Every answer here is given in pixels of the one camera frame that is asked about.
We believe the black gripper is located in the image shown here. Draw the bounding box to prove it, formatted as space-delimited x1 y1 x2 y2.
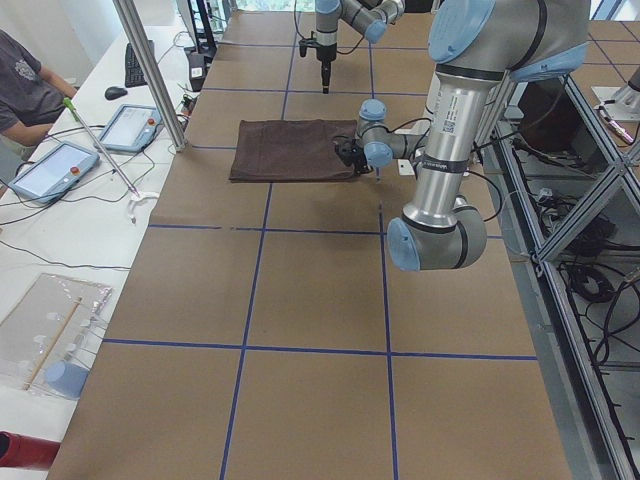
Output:
317 44 336 94
344 142 373 175

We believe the brown t-shirt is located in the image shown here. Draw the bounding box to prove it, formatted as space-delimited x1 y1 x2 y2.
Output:
229 119 356 182

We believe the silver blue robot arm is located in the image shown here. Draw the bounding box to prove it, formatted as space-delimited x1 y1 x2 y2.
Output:
356 1 590 271
307 0 405 94

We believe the black keyboard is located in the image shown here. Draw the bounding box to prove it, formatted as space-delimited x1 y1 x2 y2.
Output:
124 43 147 88

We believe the upper teach pendant tablet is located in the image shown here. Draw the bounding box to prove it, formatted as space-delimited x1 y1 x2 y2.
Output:
98 104 163 154

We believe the teach pendant tablet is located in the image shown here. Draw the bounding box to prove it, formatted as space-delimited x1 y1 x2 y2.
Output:
98 104 163 154
9 142 99 204

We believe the black computer mouse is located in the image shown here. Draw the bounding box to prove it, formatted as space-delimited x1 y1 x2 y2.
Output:
104 86 128 101

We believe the person in grey shirt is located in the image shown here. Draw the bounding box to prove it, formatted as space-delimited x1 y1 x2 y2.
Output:
1 30 77 147

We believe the lower teach pendant tablet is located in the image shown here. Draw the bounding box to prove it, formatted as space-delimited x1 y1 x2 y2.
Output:
9 142 99 204

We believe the clear plastic bag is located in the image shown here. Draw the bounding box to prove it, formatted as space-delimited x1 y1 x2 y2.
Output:
1 273 112 400

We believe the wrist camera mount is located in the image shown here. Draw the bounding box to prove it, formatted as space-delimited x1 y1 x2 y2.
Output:
298 31 319 58
332 138 354 166

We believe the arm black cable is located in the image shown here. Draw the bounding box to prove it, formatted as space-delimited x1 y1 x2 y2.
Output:
372 117 504 224
292 0 371 57

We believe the aluminium frame post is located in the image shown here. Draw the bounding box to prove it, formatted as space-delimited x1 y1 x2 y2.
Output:
113 0 186 152

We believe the metal rod green handle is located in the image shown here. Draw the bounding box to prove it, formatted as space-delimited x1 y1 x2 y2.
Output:
63 97 139 195

